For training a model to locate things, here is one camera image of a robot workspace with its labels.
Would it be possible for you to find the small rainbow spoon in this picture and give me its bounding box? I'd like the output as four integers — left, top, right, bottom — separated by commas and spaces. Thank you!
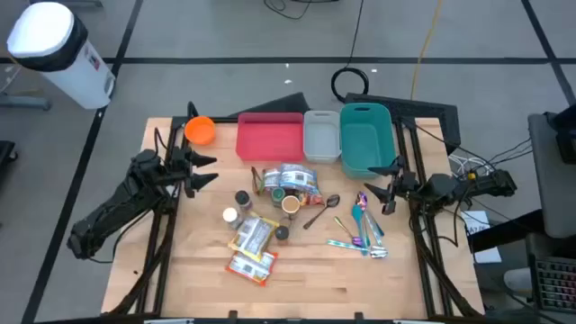
333, 216, 364, 248

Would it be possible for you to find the white trash can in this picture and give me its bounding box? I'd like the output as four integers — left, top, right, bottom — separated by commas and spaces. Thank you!
5, 1, 117, 111

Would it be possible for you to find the teal plastic bin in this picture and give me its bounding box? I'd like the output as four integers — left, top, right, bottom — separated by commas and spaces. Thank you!
339, 102, 398, 180

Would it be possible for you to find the black desk beam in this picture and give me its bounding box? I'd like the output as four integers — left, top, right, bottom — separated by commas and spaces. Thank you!
467, 209, 548, 253

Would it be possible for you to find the white cable bundle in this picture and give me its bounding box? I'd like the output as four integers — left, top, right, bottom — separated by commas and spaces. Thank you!
449, 155, 494, 176

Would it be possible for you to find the white computer mouse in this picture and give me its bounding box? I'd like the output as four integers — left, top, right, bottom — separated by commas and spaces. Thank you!
502, 267, 535, 293

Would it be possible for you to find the pink plastic tray bin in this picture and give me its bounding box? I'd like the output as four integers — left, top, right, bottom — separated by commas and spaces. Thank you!
235, 112, 306, 163

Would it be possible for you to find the black-lid orange spice jar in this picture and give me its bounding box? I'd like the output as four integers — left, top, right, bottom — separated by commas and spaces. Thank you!
274, 224, 291, 247

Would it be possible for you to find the black aluminium frame rail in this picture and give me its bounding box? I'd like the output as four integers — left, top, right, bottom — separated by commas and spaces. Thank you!
394, 115, 485, 317
102, 101, 239, 316

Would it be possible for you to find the black desk device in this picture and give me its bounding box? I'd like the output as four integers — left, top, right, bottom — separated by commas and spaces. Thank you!
546, 103, 576, 166

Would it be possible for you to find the small grey plastic bin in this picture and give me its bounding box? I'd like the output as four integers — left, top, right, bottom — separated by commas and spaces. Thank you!
302, 110, 343, 165

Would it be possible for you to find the orange plastic bowl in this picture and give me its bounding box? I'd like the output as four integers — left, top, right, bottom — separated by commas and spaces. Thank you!
184, 115, 217, 147

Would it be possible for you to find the yellow ramen packet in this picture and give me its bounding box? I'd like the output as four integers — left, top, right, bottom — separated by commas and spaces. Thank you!
227, 211, 281, 263

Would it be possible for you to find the black floor object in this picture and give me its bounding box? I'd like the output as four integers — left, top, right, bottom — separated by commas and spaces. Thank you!
0, 139, 19, 168

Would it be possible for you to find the backlit keyboard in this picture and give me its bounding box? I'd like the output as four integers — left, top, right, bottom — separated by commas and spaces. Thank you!
529, 255, 576, 314

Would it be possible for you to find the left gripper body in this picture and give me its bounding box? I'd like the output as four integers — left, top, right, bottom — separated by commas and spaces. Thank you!
166, 147, 198, 200

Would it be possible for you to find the dark metal spoon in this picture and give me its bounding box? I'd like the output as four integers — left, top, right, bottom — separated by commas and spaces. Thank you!
301, 193, 341, 231

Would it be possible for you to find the black wedge panel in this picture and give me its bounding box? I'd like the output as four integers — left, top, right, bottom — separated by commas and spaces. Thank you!
228, 92, 311, 119

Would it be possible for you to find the small colourful snack bag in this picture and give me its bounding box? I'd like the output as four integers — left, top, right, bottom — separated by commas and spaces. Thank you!
262, 167, 283, 190

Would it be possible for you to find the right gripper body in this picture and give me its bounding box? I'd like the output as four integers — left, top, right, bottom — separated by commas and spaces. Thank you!
382, 172, 422, 216

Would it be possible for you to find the coiled black floor cable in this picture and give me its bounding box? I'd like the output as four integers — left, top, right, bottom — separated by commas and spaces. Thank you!
330, 0, 371, 104

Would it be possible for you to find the black looped floor cable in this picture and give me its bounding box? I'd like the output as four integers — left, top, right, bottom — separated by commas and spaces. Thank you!
263, 0, 312, 21

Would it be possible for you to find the grey side table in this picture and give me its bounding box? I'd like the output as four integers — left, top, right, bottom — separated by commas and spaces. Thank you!
527, 112, 576, 239

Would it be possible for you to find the yellow floor cable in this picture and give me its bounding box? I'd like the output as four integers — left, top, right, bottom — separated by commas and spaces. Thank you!
409, 0, 445, 101

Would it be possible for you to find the white-lid spice jar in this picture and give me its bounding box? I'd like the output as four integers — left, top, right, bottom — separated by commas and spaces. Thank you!
221, 206, 242, 229

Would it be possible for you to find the white paper sheet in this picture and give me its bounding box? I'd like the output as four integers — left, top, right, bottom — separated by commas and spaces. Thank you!
461, 210, 503, 265

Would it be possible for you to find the orange ramen packet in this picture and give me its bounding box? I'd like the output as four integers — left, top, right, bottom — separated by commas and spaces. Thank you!
224, 250, 279, 287

